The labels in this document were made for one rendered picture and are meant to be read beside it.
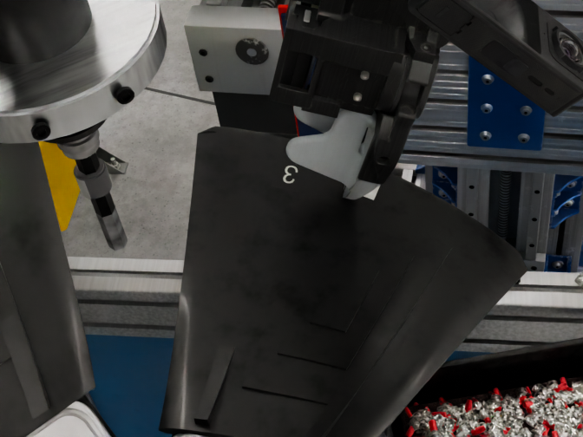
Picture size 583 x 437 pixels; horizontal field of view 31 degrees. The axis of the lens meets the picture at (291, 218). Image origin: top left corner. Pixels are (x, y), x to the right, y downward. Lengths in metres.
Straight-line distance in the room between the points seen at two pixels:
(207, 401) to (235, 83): 0.59
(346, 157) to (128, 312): 0.48
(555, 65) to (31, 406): 0.31
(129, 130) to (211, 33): 1.39
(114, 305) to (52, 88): 0.76
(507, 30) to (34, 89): 0.31
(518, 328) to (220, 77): 0.39
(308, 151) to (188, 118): 1.82
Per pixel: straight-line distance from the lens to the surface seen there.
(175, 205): 2.24
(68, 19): 0.29
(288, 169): 0.67
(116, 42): 0.29
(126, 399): 1.23
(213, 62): 1.08
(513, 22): 0.55
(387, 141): 0.56
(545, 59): 0.56
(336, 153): 0.61
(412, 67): 0.54
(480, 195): 1.54
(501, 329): 0.99
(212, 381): 0.56
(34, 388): 0.44
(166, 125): 2.42
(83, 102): 0.28
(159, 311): 1.03
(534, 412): 0.91
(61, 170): 0.89
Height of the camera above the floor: 1.64
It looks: 49 degrees down
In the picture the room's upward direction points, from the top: 10 degrees counter-clockwise
